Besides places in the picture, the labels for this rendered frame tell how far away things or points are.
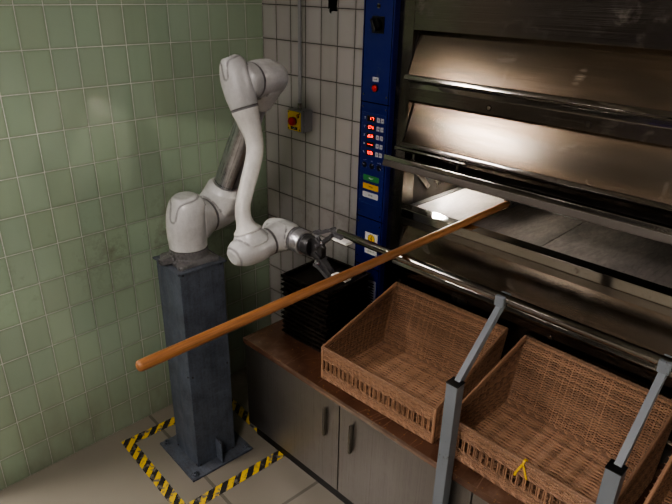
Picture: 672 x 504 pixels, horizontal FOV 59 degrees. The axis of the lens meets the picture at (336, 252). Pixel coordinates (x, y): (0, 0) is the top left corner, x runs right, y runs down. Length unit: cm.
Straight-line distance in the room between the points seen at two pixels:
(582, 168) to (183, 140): 170
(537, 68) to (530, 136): 23
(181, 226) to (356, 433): 105
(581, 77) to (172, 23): 164
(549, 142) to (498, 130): 20
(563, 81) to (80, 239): 196
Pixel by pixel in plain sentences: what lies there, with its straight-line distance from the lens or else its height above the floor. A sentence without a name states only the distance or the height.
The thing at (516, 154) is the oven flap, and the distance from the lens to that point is 218.
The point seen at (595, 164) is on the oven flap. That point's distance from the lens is 208.
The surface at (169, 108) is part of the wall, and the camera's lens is 277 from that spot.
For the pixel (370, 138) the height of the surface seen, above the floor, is 145.
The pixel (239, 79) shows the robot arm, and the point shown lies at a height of 174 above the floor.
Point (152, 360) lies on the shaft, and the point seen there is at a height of 119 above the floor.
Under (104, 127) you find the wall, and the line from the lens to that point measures 264.
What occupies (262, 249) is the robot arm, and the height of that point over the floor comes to 119.
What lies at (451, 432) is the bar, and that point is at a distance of 195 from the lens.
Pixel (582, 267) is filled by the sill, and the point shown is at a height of 118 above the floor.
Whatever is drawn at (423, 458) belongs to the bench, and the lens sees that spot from 217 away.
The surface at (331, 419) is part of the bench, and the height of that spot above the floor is 45.
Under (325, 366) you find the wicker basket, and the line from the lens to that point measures 241.
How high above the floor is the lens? 204
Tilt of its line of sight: 24 degrees down
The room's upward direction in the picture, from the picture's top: 1 degrees clockwise
